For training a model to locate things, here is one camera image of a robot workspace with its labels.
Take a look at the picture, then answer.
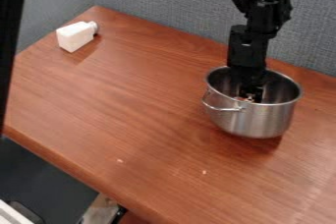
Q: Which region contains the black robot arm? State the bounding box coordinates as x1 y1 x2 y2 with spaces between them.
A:
227 0 294 96

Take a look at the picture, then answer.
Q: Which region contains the table leg frame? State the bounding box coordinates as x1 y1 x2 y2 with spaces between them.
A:
79 194 127 224

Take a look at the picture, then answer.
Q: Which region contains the white plastic bottle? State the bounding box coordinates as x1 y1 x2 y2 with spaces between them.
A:
56 22 99 53

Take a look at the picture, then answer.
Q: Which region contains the shiny metal pot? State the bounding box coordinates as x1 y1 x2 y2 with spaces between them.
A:
203 67 302 139

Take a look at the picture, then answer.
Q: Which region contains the white toy mushroom red cap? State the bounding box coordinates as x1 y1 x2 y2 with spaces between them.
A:
235 96 255 103

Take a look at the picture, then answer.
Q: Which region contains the black vertical bar at left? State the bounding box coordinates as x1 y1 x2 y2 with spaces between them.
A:
0 0 26 136

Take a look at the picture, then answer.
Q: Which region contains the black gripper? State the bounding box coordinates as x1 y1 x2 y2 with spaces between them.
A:
227 25 270 94

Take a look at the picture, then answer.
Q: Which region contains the white box at corner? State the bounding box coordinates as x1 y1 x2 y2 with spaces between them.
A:
0 199 35 224

